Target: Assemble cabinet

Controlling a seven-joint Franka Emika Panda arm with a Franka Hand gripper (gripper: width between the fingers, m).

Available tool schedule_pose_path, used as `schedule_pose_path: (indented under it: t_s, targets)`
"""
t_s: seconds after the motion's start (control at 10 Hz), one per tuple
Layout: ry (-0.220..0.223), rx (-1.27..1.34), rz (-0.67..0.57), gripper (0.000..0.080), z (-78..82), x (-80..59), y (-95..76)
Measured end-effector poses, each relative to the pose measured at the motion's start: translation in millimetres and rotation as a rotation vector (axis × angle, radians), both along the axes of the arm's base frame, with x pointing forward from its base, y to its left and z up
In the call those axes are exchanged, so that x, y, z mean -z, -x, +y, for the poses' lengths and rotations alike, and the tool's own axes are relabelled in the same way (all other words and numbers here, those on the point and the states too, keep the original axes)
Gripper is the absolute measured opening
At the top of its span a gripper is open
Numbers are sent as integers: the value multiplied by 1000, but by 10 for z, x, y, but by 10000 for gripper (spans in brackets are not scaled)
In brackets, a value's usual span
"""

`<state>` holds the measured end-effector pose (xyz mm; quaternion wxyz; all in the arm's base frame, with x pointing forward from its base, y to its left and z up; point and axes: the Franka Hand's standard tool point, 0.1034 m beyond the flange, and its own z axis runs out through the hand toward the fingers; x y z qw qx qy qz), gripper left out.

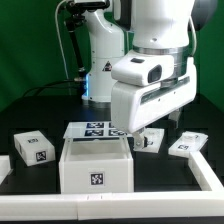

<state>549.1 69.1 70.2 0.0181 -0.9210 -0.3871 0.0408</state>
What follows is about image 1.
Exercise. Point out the white cabinet body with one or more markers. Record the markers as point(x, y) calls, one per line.
point(96, 166)

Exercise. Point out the white U-shaped obstacle fence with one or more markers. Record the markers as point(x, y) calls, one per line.
point(207, 202)

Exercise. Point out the white cabinet door panel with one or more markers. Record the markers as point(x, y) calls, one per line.
point(154, 140)
point(187, 143)

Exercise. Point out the small white cabinet top box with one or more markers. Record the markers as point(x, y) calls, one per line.
point(34, 148)

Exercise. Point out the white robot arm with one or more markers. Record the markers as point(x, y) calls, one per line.
point(150, 27)

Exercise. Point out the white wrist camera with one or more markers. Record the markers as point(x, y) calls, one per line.
point(143, 70)

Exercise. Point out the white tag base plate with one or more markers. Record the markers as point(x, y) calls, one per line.
point(92, 130)

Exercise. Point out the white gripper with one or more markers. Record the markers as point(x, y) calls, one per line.
point(133, 108)

